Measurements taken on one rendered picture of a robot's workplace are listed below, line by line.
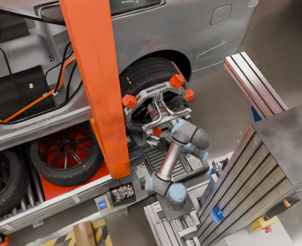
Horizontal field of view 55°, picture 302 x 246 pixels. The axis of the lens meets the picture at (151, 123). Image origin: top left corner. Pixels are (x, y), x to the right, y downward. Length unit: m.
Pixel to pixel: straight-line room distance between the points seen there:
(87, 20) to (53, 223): 2.30
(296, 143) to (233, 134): 2.38
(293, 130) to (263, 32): 3.63
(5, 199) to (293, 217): 2.65
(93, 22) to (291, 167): 0.87
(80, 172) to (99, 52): 1.55
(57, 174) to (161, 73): 1.24
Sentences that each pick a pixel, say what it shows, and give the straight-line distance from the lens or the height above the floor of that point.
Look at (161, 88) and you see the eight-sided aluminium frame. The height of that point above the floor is 1.09.
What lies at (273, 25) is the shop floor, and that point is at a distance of 4.87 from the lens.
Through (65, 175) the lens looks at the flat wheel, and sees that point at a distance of 2.68.
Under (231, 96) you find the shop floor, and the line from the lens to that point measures 3.77.
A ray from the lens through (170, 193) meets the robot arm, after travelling 1.98.
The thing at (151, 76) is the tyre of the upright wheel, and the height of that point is 1.18.
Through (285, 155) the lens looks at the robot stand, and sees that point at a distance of 1.09.
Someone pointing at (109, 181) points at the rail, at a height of 0.34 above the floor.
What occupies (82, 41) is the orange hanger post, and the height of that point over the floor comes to 2.09.
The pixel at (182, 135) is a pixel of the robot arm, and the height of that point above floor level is 1.31.
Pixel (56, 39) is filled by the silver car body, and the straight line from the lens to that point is 2.92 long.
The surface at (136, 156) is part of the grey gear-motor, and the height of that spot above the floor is 0.40.
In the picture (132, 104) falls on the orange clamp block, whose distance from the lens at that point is 2.24.
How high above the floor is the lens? 2.92
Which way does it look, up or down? 59 degrees down
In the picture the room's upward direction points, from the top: 1 degrees clockwise
